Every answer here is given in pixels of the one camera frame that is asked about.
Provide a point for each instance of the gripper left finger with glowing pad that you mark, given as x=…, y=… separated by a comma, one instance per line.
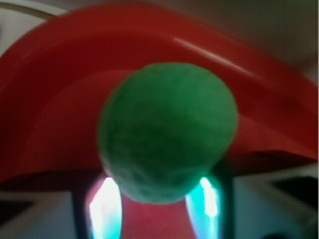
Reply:
x=97, y=206

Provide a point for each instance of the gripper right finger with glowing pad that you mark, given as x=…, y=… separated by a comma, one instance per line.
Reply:
x=210, y=204

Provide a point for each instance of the green foam ball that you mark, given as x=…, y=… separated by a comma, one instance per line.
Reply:
x=164, y=128

